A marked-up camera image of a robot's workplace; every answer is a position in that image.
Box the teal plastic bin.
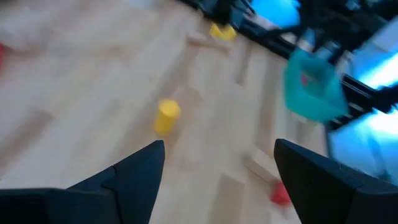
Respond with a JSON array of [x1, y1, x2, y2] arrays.
[[282, 48, 349, 123]]

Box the black table edge rail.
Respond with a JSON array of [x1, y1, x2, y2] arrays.
[[183, 0, 398, 131]]

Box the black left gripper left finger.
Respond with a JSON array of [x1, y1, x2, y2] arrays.
[[46, 139, 165, 224]]

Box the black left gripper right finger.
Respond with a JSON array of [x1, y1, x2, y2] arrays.
[[274, 139, 398, 224]]

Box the yellow arch block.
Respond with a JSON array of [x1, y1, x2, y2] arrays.
[[209, 23, 238, 42]]

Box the yellow cylinder block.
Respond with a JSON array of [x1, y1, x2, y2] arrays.
[[153, 98, 182, 136]]

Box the red arch block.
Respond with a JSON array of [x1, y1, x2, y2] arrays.
[[269, 182, 292, 206]]

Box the natural wood plank block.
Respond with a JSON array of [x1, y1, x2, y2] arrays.
[[185, 34, 231, 56]]

